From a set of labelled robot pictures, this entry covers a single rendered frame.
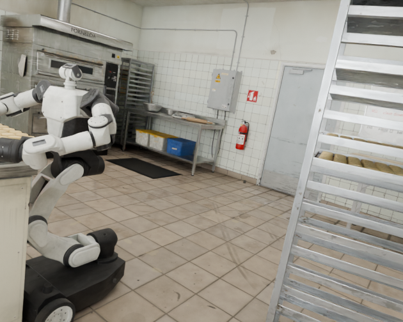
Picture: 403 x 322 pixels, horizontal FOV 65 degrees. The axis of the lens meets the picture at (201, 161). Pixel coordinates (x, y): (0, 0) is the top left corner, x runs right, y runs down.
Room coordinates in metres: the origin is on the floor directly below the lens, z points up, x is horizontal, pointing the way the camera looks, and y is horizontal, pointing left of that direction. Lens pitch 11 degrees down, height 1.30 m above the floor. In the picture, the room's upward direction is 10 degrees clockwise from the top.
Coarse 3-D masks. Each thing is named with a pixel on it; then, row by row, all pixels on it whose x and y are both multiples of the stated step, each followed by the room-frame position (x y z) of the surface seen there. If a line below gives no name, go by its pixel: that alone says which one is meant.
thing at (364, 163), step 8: (328, 152) 1.51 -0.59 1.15; (336, 160) 1.24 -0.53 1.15; (344, 160) 1.29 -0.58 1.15; (352, 160) 1.33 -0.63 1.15; (368, 160) 1.44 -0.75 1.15; (368, 168) 1.17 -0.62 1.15; (376, 168) 1.21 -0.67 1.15; (384, 168) 1.25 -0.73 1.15; (392, 168) 1.34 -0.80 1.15; (400, 168) 1.35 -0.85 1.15
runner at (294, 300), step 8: (280, 296) 1.57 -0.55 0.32; (288, 296) 1.56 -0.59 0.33; (296, 304) 1.52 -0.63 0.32; (304, 304) 1.53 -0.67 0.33; (312, 304) 1.51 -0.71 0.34; (320, 312) 1.49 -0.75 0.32; (328, 312) 1.48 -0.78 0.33; (336, 312) 1.47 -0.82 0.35; (336, 320) 1.45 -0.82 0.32; (344, 320) 1.45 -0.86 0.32; (352, 320) 1.44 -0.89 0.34
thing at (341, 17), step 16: (336, 32) 1.16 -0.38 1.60; (336, 48) 1.16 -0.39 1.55; (320, 96) 1.16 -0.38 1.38; (320, 112) 1.16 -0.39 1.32; (304, 160) 1.17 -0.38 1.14; (304, 176) 1.16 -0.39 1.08; (288, 224) 1.17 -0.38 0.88; (288, 240) 1.16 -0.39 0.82; (288, 256) 1.16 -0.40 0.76; (272, 304) 1.16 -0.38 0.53; (272, 320) 1.16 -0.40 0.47
